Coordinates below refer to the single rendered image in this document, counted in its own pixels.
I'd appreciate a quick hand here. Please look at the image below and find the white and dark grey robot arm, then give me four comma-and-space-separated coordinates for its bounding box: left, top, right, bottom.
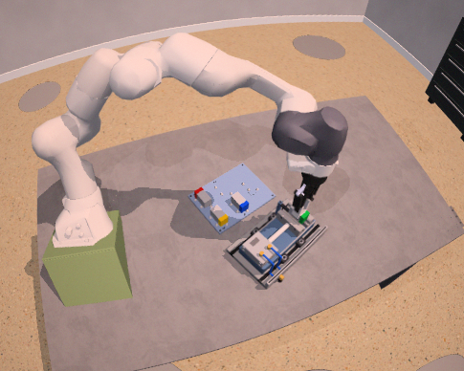
32, 33, 348, 248

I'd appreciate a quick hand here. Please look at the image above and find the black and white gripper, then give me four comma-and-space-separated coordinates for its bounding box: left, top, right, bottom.
292, 172, 328, 219

